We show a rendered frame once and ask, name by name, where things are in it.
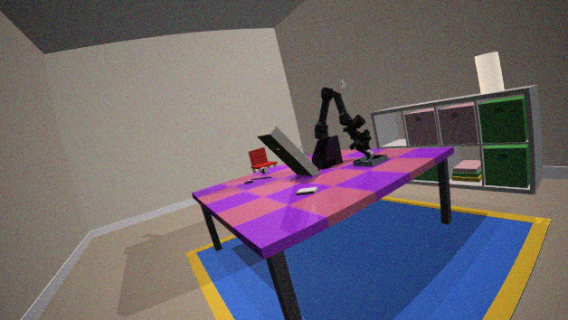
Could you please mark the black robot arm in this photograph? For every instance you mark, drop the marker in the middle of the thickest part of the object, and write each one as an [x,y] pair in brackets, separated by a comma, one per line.
[344,117]

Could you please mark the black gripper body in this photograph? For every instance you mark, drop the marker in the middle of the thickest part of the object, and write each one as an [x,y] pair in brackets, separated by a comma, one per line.
[356,142]

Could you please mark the beige rectangular block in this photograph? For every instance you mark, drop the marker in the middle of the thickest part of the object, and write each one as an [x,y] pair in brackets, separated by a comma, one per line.
[307,191]

